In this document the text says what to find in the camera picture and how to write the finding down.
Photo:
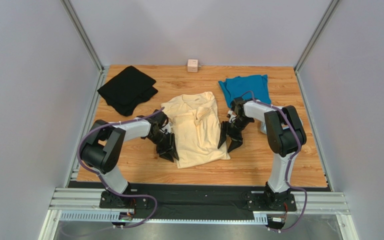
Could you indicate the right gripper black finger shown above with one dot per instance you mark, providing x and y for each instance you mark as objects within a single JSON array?
[
  {"x": 223, "y": 133},
  {"x": 235, "y": 142}
]

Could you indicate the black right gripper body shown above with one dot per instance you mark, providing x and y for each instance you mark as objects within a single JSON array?
[{"x": 233, "y": 128}]

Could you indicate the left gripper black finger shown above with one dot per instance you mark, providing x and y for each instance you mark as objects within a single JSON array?
[
  {"x": 172, "y": 144},
  {"x": 169, "y": 155}
]

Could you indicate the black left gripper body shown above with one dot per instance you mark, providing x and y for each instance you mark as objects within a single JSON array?
[{"x": 156, "y": 139}]

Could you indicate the beige t shirt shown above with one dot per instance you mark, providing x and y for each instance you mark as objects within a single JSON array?
[{"x": 195, "y": 122}]

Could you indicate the blue t shirt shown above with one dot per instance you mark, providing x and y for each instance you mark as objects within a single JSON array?
[{"x": 235, "y": 87}]

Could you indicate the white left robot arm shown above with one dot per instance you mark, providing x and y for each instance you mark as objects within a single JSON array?
[{"x": 99, "y": 150}]

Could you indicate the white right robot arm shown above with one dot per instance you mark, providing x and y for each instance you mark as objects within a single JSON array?
[{"x": 285, "y": 136}]

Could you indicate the black t shirt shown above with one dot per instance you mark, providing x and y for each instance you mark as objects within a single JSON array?
[{"x": 129, "y": 88}]

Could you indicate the black base mat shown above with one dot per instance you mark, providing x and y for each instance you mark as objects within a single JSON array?
[{"x": 192, "y": 202}]

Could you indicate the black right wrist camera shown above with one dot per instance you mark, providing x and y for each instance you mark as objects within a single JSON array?
[{"x": 237, "y": 105}]

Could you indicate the left aluminium corner post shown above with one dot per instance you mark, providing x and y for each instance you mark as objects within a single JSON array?
[{"x": 72, "y": 14}]

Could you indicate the aluminium corner post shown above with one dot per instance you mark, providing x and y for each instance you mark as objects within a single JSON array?
[
  {"x": 328, "y": 13},
  {"x": 72, "y": 14}
]

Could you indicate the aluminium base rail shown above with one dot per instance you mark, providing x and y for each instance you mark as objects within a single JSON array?
[{"x": 85, "y": 210}]

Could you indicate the right aluminium corner post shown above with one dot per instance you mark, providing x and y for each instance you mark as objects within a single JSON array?
[{"x": 328, "y": 13}]

